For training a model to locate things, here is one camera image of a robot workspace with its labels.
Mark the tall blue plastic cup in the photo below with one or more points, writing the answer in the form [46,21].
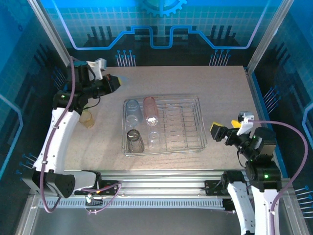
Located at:
[133,109]

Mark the small yellow plastic cup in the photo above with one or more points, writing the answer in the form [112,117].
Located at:
[87,121]

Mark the tall pink plastic cup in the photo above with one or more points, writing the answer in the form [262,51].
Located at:
[150,107]

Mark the tall grey plastic cup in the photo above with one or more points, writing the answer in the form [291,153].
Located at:
[135,144]

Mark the tall clear plastic cup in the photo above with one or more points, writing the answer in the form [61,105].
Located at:
[153,142]

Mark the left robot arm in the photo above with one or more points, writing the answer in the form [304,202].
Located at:
[58,137]

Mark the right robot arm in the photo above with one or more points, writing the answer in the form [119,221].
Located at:
[240,208]

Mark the steel lower panel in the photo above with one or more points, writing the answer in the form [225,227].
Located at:
[146,222]

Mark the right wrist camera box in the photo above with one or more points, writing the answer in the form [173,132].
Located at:
[244,122]

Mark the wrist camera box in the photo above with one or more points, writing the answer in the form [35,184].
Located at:
[244,122]
[97,66]

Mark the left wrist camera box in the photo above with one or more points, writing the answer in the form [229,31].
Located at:
[97,66]

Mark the aluminium side rail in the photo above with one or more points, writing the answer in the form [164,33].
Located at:
[256,98]

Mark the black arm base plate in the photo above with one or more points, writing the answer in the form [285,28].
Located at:
[110,188]
[212,188]

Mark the aluminium frame post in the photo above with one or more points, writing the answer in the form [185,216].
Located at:
[52,36]
[269,34]

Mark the aluminium front rail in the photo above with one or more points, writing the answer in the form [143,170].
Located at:
[159,182]

